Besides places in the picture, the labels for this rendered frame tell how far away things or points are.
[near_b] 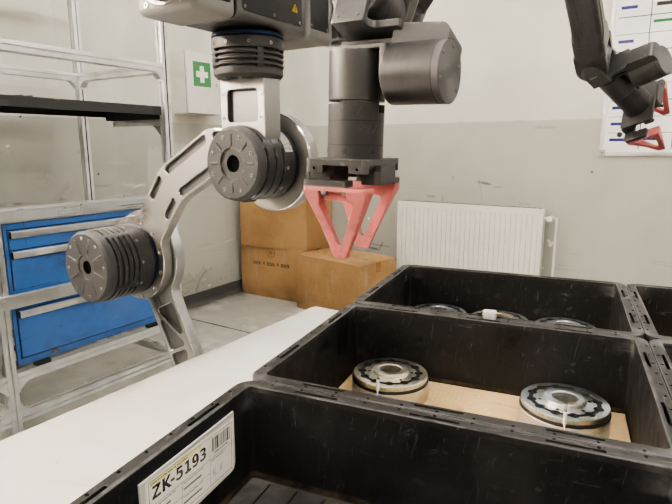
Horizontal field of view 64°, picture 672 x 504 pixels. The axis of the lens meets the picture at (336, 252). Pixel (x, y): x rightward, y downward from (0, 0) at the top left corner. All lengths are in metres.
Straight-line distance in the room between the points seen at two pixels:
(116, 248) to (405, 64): 0.99
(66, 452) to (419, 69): 0.77
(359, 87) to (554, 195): 3.20
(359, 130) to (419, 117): 3.43
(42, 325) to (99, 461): 1.59
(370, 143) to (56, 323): 2.10
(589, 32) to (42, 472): 1.16
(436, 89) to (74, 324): 2.22
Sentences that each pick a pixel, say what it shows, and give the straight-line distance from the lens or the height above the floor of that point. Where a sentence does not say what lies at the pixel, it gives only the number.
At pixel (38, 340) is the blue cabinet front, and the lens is 2.49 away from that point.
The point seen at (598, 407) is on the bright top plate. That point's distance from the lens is 0.74.
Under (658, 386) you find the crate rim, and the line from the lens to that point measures 0.64.
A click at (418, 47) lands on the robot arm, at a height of 1.25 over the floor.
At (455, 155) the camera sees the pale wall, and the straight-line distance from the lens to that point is 3.86.
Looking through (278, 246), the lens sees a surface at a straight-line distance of 4.13.
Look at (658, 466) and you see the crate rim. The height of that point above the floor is 0.93.
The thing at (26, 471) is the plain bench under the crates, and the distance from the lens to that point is 0.96.
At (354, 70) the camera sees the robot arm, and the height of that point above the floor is 1.24.
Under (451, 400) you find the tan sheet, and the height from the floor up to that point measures 0.83.
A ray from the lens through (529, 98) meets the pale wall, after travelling 3.73.
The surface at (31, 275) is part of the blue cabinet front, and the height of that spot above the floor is 0.67.
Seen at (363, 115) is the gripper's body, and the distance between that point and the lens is 0.54.
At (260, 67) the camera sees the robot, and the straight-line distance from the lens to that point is 1.04.
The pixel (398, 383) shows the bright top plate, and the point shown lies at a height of 0.86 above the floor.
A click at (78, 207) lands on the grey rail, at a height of 0.92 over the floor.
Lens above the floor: 1.17
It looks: 11 degrees down
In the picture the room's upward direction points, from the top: straight up
